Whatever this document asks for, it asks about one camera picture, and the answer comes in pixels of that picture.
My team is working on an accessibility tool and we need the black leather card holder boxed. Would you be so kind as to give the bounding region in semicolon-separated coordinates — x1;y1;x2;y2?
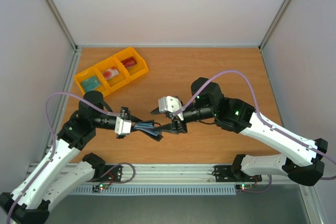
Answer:
131;120;163;142

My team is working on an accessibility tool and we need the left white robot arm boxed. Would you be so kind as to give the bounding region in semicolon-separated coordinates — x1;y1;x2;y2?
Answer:
1;91;163;223

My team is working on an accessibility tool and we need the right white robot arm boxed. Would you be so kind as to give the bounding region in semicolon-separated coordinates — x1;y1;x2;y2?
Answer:
151;77;328;186

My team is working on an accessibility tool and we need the white red card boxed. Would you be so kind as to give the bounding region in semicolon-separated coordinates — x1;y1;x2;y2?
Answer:
102;67;119;80

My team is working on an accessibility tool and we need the teal card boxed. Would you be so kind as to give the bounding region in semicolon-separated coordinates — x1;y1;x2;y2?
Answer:
80;76;101;92

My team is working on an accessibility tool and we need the dark red card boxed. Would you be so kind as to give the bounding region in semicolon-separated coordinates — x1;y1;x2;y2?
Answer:
121;57;137;69

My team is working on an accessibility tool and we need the yellow bin middle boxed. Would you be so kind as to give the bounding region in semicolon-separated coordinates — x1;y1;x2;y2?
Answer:
95;57;130;93

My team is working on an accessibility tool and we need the yellow bin right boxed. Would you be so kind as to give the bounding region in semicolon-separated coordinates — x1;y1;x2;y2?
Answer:
113;47;149;81

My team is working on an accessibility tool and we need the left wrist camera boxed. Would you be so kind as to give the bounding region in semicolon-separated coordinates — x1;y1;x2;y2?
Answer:
114;117;132;139

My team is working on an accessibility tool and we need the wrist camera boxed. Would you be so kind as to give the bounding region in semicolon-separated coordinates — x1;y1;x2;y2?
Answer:
158;96;184;121
114;117;132;139

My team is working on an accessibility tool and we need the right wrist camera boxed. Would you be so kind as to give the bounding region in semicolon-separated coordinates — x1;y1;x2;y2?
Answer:
158;96;184;121

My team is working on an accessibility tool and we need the grey slotted cable duct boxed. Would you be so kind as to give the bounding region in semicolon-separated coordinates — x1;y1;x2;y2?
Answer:
71;185;236;196

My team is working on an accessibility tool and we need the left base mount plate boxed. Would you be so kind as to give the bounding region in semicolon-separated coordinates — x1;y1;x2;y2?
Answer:
89;165;123;183

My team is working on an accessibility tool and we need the base mount plate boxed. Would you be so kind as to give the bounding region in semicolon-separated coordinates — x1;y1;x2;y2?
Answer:
89;165;123;183
212;165;262;183

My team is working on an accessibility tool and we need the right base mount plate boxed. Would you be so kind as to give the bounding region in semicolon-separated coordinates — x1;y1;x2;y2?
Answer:
212;165;262;183

